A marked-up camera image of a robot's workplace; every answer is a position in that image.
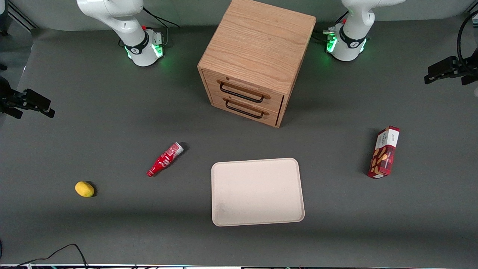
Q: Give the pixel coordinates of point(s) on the beige plastic tray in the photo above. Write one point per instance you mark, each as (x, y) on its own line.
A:
(257, 192)

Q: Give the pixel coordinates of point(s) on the red tartan cookie box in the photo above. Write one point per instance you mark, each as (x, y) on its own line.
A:
(384, 153)

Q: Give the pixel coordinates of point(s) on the black clamp mount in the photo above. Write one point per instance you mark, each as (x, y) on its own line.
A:
(448, 69)
(31, 100)

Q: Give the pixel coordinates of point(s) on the wooden drawer cabinet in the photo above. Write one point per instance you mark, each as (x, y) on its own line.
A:
(257, 41)

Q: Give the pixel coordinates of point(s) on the yellow lemon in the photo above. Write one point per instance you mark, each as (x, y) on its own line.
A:
(84, 189)

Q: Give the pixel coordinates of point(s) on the aluminium frame rail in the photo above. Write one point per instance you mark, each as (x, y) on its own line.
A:
(21, 15)

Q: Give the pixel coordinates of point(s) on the red cola bottle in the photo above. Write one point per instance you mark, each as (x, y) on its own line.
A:
(164, 159)

